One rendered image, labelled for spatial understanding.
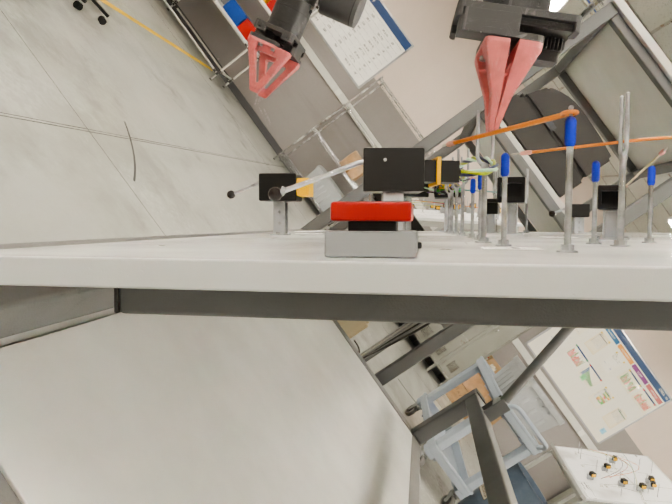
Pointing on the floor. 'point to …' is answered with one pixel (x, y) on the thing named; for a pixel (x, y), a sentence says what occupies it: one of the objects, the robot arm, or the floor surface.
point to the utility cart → (449, 451)
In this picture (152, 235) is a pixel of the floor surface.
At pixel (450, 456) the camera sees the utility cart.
